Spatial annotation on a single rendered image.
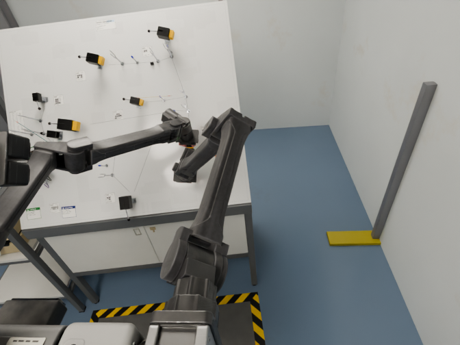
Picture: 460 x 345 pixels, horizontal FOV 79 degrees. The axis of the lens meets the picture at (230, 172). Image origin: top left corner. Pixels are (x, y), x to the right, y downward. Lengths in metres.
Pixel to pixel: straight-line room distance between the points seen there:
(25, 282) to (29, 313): 1.93
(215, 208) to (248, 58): 2.82
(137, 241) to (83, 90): 0.85
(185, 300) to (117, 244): 1.34
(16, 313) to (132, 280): 1.84
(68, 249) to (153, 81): 1.06
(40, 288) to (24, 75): 1.36
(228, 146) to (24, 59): 1.40
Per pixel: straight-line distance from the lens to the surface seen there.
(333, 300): 2.15
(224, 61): 1.51
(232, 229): 1.62
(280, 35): 3.25
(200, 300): 0.46
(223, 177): 0.59
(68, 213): 1.66
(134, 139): 1.04
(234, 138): 0.65
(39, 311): 0.56
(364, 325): 2.12
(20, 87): 1.83
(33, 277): 2.48
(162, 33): 1.51
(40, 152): 0.96
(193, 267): 0.50
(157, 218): 1.49
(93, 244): 1.81
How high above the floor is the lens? 1.89
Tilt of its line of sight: 39 degrees down
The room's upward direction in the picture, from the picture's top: 8 degrees counter-clockwise
